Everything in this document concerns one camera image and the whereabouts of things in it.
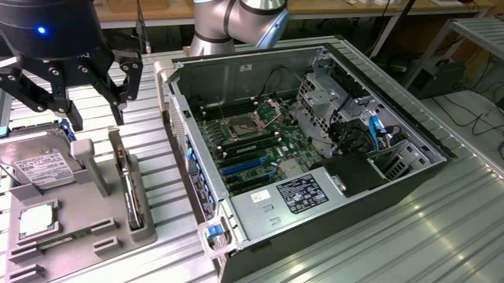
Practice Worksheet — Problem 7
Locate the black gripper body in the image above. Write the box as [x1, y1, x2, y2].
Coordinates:
[0, 0, 117, 88]

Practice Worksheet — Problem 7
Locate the graphics card with black fan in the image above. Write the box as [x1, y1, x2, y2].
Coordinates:
[107, 126, 147, 232]

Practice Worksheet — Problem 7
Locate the blue disk caddy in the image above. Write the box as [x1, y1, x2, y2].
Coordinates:
[0, 117, 76, 142]

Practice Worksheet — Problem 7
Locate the silver hard disk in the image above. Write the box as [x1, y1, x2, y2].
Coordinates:
[0, 125, 79, 190]

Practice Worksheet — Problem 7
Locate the black RAM slot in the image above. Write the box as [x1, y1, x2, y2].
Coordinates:
[216, 130, 277, 147]
[218, 134, 280, 152]
[199, 101, 257, 116]
[202, 107, 260, 121]

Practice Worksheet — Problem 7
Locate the CPU socket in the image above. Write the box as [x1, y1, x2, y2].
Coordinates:
[222, 113, 262, 140]

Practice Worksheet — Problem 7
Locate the grey parts rack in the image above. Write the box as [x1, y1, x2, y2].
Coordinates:
[6, 138, 159, 283]

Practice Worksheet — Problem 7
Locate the metal socket cover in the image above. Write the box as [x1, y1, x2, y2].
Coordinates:
[254, 98, 282, 126]

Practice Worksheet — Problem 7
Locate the RAM stick in slot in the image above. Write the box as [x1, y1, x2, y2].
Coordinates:
[225, 140, 282, 157]

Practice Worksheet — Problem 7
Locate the blue expansion slot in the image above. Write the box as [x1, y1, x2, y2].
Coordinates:
[220, 159, 264, 177]

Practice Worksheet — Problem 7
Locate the silver CPU chip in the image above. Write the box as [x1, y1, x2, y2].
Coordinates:
[19, 205, 56, 236]

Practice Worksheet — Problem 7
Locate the long black expansion slot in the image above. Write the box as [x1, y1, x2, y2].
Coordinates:
[229, 179, 277, 195]
[224, 172, 272, 187]

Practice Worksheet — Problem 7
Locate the green RAM stick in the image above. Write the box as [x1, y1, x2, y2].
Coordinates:
[38, 228, 95, 247]

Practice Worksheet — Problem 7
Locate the green motherboard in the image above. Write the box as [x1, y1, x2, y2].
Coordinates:
[193, 96, 328, 197]

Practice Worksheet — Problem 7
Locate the silver metal disk bay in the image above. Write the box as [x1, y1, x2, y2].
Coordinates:
[294, 72, 381, 148]

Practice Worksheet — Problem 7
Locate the silver chipset heatsink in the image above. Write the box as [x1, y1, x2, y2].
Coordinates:
[280, 160, 305, 175]

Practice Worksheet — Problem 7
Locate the grey power supply unit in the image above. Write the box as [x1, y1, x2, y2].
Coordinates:
[229, 169, 348, 243]

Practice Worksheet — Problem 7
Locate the black plastic shroud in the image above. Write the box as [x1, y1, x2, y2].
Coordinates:
[310, 152, 391, 199]

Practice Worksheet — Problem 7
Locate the perforated silver disk bay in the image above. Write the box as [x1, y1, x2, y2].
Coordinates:
[367, 140, 433, 181]

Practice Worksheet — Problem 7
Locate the open black PC case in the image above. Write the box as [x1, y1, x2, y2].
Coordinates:
[153, 42, 460, 283]

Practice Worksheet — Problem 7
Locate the black box device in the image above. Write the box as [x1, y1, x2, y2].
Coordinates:
[409, 57, 468, 100]

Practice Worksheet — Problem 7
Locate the wooden desk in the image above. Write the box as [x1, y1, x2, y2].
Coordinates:
[94, 0, 494, 23]

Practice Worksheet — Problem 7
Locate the blue grey metal frame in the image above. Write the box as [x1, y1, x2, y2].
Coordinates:
[0, 88, 12, 128]

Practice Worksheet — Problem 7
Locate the hanging black cable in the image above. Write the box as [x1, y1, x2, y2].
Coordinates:
[135, 0, 154, 54]

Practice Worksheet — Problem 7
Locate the looped black wire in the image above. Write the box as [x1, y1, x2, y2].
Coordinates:
[262, 66, 314, 100]

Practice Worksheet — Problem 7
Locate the black power wire bundle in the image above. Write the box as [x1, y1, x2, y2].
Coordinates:
[329, 119, 373, 156]

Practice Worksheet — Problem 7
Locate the blue data wire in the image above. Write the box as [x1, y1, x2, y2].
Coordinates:
[368, 116, 387, 152]

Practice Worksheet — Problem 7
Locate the grey metal shelf frame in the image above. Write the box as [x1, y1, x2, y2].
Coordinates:
[401, 17, 504, 89]

